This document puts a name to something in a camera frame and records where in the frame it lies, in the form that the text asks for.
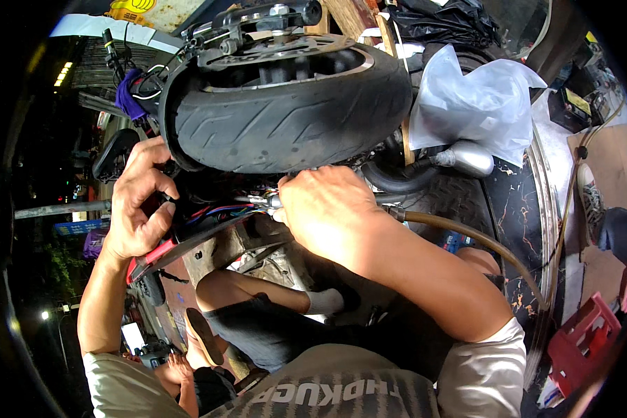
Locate black plastic bag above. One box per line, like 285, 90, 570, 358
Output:
386, 0, 502, 50

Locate person's left hand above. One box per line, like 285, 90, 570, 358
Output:
102, 137, 181, 262

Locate white plastic bag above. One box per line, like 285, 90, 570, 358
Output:
409, 44, 548, 168

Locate black brake caliper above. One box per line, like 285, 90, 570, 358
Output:
182, 0, 324, 55

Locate purple cloth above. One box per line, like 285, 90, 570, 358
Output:
114, 68, 150, 124

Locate silver brake disc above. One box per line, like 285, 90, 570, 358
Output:
199, 34, 357, 71

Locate brown cardboard sheet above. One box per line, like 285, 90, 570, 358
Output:
566, 123, 627, 314

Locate blue box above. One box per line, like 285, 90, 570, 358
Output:
438, 231, 477, 255

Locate black handlebar lever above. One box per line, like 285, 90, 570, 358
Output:
101, 28, 127, 80

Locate black scooter seat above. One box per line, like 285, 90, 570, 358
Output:
92, 129, 141, 184

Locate yellow sign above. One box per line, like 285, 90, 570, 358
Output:
104, 0, 158, 28

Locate shelf with batteries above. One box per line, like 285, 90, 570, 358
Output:
548, 30, 625, 135

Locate black scooter tyre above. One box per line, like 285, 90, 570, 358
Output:
158, 34, 413, 175

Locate person's right hand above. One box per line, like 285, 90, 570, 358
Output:
272, 166, 394, 262

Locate grey metal pipe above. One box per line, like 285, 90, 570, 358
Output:
14, 200, 113, 220

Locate black rubber intake tube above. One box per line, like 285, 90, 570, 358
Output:
362, 161, 441, 195

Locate red plastic stool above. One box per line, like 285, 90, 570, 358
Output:
547, 292, 623, 399

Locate wooden planks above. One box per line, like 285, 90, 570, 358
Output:
303, 0, 415, 59

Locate person's body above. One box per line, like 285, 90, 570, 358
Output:
83, 316, 528, 418

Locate silver exhaust muffler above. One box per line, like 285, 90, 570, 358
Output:
427, 139, 495, 179

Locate person's legs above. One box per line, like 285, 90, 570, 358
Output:
195, 247, 505, 383

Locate bundle of coloured wires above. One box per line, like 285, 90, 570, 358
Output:
184, 200, 259, 226

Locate brown air hose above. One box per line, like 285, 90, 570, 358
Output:
386, 96, 627, 311

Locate silver pneumatic air tool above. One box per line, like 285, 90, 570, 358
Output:
234, 191, 288, 217

